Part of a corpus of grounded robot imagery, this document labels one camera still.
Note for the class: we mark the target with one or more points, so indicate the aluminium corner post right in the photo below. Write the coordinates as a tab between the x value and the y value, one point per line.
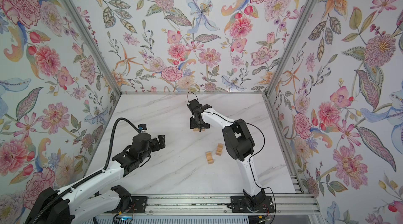
294	39

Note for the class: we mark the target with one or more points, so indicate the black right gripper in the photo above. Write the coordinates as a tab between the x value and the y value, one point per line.
192	124

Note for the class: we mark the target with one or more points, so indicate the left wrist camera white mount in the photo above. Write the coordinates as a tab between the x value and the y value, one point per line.
142	128

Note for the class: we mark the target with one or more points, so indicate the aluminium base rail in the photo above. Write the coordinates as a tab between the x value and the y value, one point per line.
218	204

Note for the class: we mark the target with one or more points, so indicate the plain wood block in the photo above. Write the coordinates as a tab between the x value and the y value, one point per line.
198	129

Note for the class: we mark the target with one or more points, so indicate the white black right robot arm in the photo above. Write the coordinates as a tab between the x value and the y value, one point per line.
239	144

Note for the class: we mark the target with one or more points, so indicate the aluminium corner post left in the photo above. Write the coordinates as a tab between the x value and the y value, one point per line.
72	11

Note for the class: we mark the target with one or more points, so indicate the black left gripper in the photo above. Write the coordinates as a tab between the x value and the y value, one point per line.
157	146

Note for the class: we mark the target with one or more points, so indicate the wood arch block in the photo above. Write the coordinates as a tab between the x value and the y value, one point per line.
209	158
219	149

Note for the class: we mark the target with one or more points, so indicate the aluminium corner post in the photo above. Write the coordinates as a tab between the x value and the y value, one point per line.
294	39
72	11

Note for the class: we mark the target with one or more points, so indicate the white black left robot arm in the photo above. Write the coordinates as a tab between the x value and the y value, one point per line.
96	193

